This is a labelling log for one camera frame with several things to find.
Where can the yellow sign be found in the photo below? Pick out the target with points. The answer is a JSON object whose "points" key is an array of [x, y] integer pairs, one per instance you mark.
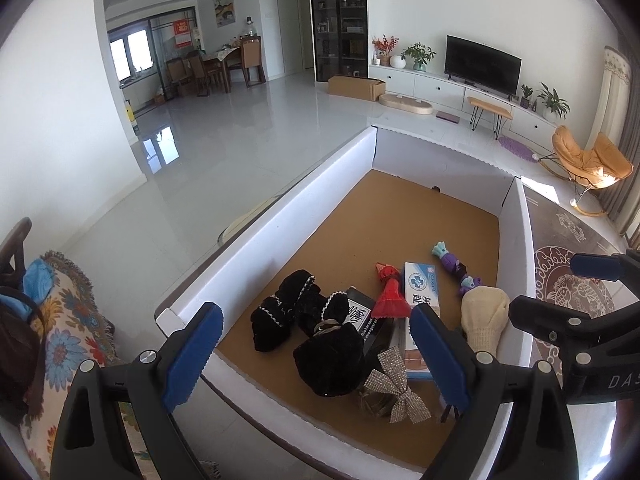
{"points": [[131, 116]]}

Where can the beige oval floor cushion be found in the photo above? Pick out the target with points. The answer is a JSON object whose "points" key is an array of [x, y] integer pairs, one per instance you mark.
{"points": [[406, 105]]}

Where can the white storage box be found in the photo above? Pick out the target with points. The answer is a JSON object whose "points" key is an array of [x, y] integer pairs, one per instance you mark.
{"points": [[300, 200]]}

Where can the black velvet scrunchie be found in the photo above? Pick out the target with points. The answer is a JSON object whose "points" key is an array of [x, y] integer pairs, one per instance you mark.
{"points": [[330, 365], [322, 310], [282, 310]]}

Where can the dark patterned desktop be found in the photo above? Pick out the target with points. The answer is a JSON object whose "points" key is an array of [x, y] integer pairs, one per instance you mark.
{"points": [[550, 280]]}

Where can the dark wooden dining chair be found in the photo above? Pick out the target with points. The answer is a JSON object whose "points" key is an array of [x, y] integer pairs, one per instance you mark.
{"points": [[179, 75], [202, 72]]}

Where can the red foil pouch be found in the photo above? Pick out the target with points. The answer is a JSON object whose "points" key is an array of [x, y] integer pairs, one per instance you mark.
{"points": [[391, 297]]}

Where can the bushy green potted plant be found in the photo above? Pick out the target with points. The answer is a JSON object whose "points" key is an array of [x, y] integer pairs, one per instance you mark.
{"points": [[419, 55]]}

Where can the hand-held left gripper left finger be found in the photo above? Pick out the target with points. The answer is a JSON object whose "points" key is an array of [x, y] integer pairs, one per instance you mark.
{"points": [[192, 355]]}

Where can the small potted plant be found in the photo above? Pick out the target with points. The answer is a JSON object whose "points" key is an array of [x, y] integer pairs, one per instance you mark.
{"points": [[526, 95]]}

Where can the cream covered air conditioner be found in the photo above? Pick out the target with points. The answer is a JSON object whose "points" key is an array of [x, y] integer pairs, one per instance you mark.
{"points": [[607, 95]]}

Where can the blue white medicine box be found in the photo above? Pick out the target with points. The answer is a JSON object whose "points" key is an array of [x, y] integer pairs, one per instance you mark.
{"points": [[420, 285]]}

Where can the large leafy potted plant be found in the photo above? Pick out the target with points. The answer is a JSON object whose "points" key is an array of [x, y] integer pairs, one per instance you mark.
{"points": [[552, 100]]}

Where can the clear bottle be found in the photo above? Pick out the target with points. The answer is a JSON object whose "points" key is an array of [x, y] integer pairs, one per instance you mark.
{"points": [[250, 27]]}

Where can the white television cabinet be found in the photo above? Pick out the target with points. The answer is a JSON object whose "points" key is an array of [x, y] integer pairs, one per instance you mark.
{"points": [[425, 85]]}

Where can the cream knitted pouch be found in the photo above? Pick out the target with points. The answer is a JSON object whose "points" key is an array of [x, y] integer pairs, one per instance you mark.
{"points": [[485, 317]]}

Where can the wooden dining table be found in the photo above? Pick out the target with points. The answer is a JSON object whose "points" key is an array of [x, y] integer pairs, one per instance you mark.
{"points": [[225, 57]]}

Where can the flat purple pad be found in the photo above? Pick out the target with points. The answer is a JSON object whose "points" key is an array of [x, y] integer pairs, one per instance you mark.
{"points": [[447, 116]]}

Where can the purple teal plastic toy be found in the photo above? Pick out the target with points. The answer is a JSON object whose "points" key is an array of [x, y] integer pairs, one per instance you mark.
{"points": [[450, 262]]}

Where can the orange lounge chair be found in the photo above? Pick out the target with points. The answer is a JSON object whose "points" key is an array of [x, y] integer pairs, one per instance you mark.
{"points": [[575, 155]]}

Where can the black printed carton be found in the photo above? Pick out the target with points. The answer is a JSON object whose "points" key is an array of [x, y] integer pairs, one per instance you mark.
{"points": [[370, 330]]}

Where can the cardboard box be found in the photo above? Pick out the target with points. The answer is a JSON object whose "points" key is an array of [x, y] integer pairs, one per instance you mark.
{"points": [[355, 87]]}

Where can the floral fringed blanket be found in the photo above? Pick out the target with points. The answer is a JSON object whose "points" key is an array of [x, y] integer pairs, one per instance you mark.
{"points": [[70, 320]]}

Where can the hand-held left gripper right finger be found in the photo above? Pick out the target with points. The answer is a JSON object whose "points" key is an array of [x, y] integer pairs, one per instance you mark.
{"points": [[442, 360]]}

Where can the purple round rug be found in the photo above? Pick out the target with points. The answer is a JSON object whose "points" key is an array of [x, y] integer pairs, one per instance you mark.
{"points": [[515, 147]]}

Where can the wooden bench hairpin legs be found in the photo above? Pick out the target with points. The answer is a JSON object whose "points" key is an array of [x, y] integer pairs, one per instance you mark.
{"points": [[490, 107]]}

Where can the dark glass display cabinet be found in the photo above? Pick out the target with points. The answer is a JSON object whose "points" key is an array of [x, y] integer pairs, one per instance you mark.
{"points": [[340, 20]]}

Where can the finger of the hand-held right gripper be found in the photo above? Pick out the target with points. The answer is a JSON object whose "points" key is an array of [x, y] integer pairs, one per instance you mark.
{"points": [[595, 265], [550, 317]]}

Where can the red door poster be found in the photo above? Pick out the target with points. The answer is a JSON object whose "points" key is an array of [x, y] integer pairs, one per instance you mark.
{"points": [[184, 34]]}

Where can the white round vase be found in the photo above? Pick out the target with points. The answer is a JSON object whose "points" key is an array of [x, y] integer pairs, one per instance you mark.
{"points": [[398, 61]]}

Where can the black flat television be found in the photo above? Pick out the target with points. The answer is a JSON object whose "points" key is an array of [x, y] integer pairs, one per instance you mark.
{"points": [[482, 62]]}

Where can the blue cloth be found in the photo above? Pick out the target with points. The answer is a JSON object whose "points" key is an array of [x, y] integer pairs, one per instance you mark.
{"points": [[37, 282]]}

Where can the grey curtain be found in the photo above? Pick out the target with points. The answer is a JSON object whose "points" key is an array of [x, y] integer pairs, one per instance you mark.
{"points": [[625, 185]]}

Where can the framed wall painting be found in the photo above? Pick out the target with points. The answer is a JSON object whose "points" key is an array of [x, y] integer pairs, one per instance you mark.
{"points": [[224, 7]]}

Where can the tan backed dining chair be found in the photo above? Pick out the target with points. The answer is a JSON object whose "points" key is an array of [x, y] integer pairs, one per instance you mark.
{"points": [[251, 57]]}

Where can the rhinestone bow hair clip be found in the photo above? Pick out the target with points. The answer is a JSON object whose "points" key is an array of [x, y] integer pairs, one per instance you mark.
{"points": [[395, 390]]}

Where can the red flower vase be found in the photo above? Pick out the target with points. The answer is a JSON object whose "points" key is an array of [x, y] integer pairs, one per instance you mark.
{"points": [[384, 46]]}

